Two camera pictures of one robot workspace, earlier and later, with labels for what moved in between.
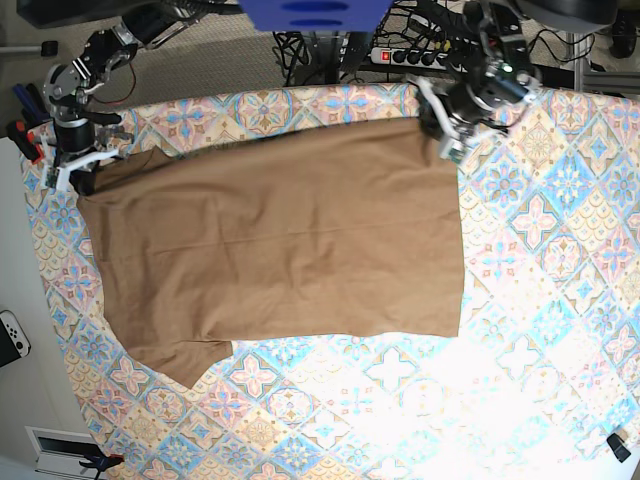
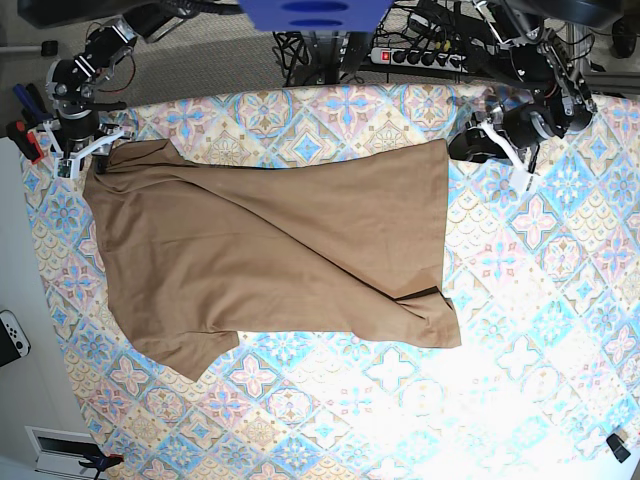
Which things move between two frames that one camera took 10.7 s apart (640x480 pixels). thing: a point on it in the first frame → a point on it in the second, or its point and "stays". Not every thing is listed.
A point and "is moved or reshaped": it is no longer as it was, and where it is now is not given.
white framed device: x=61 y=451 stays
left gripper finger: x=84 y=181 → x=100 y=157
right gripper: x=458 y=109 → x=519 y=130
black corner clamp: x=620 y=451 stays
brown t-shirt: x=337 y=234 is moved or reshaped
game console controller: x=14 y=342 stays
